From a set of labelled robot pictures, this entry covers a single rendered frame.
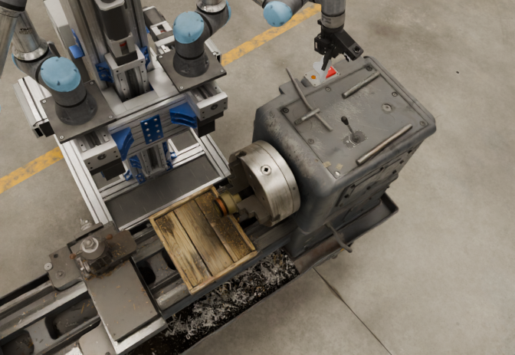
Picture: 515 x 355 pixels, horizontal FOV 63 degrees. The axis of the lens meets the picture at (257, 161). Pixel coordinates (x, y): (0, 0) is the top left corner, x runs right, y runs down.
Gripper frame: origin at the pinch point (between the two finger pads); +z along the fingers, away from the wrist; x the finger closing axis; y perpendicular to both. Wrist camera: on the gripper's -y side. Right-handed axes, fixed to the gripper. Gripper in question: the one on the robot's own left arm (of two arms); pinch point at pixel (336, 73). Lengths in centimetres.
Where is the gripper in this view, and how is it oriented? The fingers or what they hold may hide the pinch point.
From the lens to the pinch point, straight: 156.6
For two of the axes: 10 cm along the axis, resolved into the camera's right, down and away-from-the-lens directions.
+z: 1.2, 6.1, 7.8
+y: -6.7, -5.3, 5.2
